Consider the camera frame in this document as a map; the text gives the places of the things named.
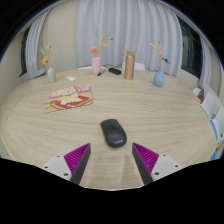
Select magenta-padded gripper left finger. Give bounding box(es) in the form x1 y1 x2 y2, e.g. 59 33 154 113
42 142 92 186

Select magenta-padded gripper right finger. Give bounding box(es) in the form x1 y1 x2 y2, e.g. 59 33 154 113
131 142 184 186

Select black computer mouse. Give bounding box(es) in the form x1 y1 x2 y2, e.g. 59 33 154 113
99 118 128 148

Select cartoon print mouse pad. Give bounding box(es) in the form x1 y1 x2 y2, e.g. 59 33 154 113
43 83 94 114

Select blue vase with dried flowers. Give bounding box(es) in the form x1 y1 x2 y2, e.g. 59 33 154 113
149 41 172 88

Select group of white-blue chairs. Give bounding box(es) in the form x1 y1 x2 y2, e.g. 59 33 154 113
192 86 224 162

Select green vase with yellow flowers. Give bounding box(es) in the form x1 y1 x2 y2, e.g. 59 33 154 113
39 44 58 84

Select white chair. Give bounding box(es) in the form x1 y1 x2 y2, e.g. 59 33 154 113
121 61 147 72
77 65 108 71

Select small black box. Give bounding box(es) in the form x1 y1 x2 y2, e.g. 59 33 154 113
108 67 122 76

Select tan metal drink bottle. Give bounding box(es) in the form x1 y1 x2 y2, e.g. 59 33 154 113
124 49 137 81

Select pink vase with orange flowers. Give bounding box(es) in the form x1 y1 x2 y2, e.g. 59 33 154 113
88 33 114 76

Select narrow white curtain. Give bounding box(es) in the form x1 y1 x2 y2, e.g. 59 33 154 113
25 9 51 80
198 36 213 89

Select dark window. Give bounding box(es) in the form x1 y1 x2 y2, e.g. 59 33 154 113
178 16 203 79
18 26 31 78

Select wide white curtain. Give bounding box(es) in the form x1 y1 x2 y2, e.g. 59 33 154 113
75 0 184 77

